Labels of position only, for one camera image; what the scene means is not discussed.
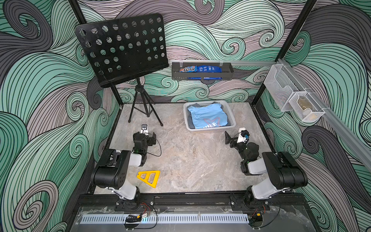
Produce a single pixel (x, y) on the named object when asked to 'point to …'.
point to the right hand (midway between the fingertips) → (236, 130)
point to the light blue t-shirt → (206, 116)
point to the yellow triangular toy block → (150, 177)
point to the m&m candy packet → (189, 69)
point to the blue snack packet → (208, 68)
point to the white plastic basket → (231, 121)
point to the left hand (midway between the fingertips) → (146, 131)
